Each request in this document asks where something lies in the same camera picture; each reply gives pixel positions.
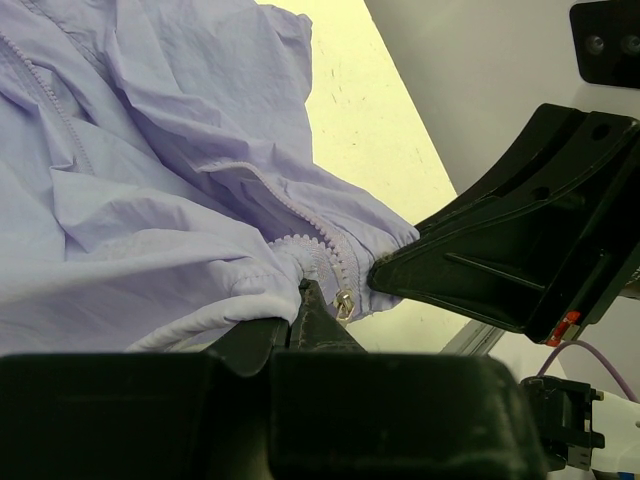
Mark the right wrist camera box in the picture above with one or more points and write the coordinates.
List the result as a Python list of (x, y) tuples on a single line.
[(606, 42)]

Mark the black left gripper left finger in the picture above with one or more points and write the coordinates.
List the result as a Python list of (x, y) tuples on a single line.
[(141, 416)]

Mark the lilac zip jacket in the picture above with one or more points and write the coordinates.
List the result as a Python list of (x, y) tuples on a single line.
[(157, 179)]

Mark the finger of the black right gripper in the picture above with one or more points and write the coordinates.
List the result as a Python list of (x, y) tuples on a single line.
[(556, 145), (545, 266)]

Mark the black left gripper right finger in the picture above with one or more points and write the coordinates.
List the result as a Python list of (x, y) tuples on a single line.
[(337, 414)]

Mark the aluminium table front rail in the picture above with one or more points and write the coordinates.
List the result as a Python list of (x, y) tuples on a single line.
[(475, 338)]

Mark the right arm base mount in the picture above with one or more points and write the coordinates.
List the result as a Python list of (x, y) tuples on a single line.
[(563, 414)]

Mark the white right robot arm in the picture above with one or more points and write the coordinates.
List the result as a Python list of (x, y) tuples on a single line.
[(617, 415)]

